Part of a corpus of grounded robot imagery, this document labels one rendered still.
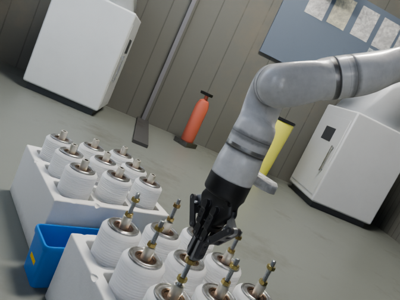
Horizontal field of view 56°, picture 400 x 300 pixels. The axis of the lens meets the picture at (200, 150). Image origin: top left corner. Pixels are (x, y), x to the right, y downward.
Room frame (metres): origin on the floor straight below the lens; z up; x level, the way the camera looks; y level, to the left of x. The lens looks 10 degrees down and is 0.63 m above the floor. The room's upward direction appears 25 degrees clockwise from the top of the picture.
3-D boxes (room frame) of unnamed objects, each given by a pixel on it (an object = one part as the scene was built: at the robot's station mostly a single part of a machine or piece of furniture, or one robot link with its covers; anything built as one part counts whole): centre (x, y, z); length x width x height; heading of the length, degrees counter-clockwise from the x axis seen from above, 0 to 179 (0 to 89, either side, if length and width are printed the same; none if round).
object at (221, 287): (0.71, -0.16, 0.26); 0.02 x 0.02 x 0.03
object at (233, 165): (0.64, -0.08, 0.53); 0.11 x 0.09 x 0.06; 131
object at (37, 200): (1.21, 0.27, 0.09); 0.39 x 0.39 x 0.18; 40
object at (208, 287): (0.71, -0.16, 0.25); 0.08 x 0.08 x 0.01
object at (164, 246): (0.89, -0.01, 0.16); 0.10 x 0.10 x 0.18
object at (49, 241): (0.95, 0.16, 0.06); 0.30 x 0.11 x 0.12; 131
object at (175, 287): (0.63, -0.07, 0.26); 0.02 x 0.02 x 0.03
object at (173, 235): (0.89, -0.01, 0.25); 0.08 x 0.08 x 0.01
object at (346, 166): (3.71, -1.35, 0.68); 0.70 x 0.58 x 1.35; 103
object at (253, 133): (0.64, -0.07, 0.63); 0.09 x 0.07 x 0.15; 6
